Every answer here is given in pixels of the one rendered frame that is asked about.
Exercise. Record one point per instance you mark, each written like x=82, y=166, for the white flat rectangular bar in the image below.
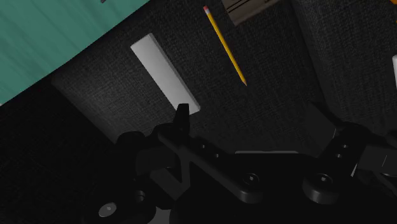
x=161, y=71

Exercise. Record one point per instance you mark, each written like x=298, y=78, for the beige box with dark lines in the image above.
x=248, y=9

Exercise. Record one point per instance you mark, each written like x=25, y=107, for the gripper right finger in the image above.
x=347, y=149

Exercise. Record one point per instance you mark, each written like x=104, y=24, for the dark grey fabric sofa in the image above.
x=273, y=93

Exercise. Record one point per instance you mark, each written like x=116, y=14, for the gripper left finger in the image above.
x=181, y=124

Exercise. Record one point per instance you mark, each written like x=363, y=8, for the white object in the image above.
x=394, y=71

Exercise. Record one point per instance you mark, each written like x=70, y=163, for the yellow pencil with red eraser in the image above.
x=225, y=45

